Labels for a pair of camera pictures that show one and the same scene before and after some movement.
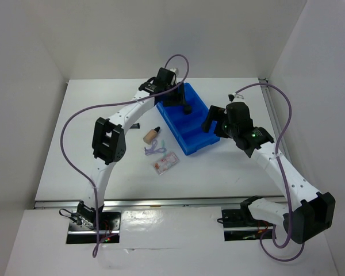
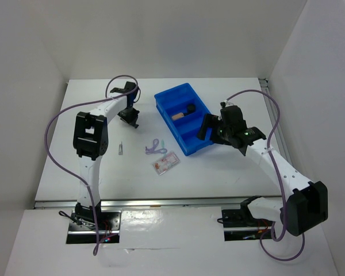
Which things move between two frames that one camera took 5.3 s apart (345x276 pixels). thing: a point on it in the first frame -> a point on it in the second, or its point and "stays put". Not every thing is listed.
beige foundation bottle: x=150 y=135 -> x=177 y=116
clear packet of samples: x=165 y=163 stays put
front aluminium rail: x=140 y=202 stays put
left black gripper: x=179 y=99 -> x=131 y=119
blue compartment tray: x=187 y=127 stays put
